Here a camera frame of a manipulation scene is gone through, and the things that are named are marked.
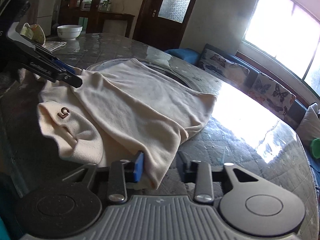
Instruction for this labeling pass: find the dark wooden cabinet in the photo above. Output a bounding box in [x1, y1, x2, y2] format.
[57, 0, 134, 37]

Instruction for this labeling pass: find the crumpled yellow cloth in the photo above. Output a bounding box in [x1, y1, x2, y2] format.
[20, 23, 46, 45]

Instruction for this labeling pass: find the dark wooden door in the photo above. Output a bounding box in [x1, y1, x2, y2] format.
[133, 0, 196, 51]

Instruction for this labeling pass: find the blue sofa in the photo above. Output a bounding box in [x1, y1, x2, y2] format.
[166, 44, 307, 163]

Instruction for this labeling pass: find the butterfly print cushion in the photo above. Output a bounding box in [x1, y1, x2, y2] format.
[198, 49, 250, 85]
[248, 73, 296, 120]

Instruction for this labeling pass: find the window with frame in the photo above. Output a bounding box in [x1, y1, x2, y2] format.
[239, 0, 319, 93]

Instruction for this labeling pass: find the white refrigerator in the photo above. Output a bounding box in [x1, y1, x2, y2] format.
[36, 0, 55, 36]

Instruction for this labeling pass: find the grey white pillow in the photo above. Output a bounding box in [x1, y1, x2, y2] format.
[296, 103, 320, 148]

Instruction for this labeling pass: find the white ceramic bowl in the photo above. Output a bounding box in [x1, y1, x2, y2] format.
[57, 25, 82, 41]

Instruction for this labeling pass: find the cream white sweater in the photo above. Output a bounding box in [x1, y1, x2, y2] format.
[37, 59, 216, 189]

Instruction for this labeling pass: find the green plastic bowl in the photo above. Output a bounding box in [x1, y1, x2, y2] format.
[310, 138, 320, 159]

